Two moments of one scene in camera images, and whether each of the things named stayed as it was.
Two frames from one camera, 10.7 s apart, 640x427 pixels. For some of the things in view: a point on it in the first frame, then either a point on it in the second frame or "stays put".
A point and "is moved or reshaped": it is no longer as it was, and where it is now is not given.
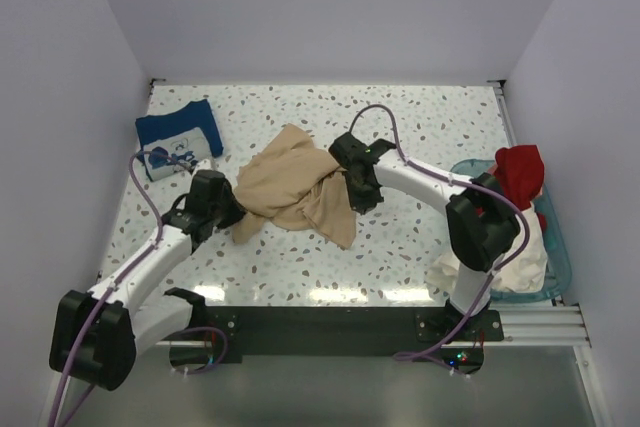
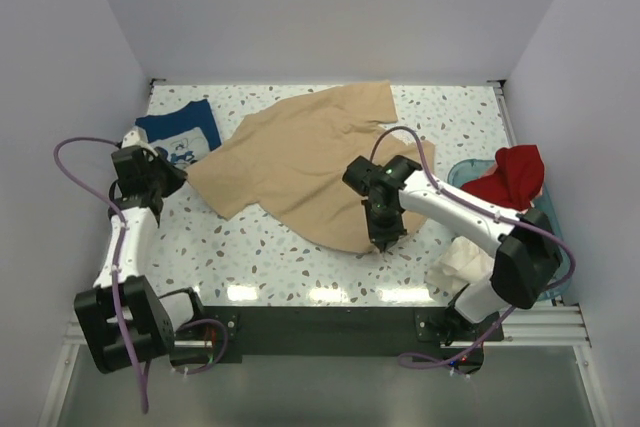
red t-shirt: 519,176 stays put
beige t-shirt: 293,184 is moved or reshaped
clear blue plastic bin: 558,267 stays put
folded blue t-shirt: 188,135 stays put
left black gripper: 237,210 -> 177,176
